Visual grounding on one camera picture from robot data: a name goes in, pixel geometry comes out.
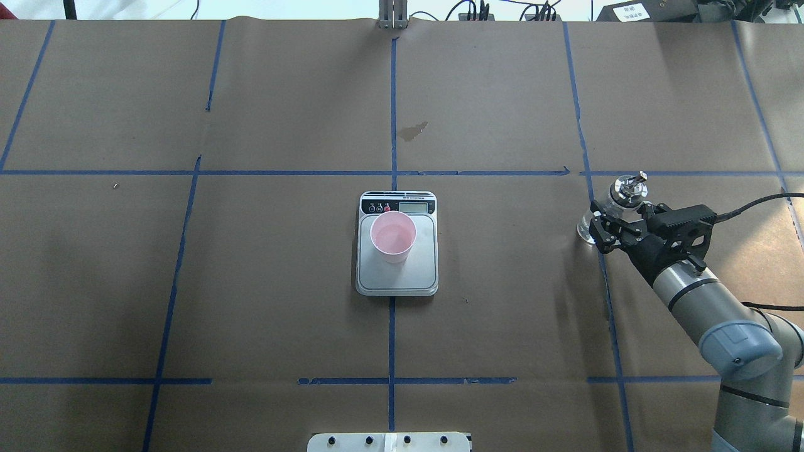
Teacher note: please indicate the clear glass sauce bottle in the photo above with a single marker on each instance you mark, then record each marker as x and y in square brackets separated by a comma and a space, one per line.
[625, 195]

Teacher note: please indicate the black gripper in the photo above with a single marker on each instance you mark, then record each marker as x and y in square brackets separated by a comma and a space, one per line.
[648, 253]

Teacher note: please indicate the silver digital kitchen scale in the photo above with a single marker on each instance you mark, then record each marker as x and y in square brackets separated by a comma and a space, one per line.
[418, 275]

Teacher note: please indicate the black box with label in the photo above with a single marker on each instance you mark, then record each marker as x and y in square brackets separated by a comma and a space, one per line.
[649, 11]

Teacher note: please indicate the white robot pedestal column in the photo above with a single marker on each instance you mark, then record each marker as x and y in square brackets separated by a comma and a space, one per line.
[392, 441]

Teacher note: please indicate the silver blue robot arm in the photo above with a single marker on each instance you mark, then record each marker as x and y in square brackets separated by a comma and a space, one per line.
[754, 350]

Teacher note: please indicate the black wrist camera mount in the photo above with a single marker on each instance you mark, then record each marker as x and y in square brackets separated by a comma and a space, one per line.
[686, 234]

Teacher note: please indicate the aluminium frame post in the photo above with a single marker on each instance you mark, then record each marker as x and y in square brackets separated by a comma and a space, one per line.
[393, 15]

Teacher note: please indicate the pink paper cup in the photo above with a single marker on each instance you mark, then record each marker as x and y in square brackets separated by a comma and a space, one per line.
[393, 234]

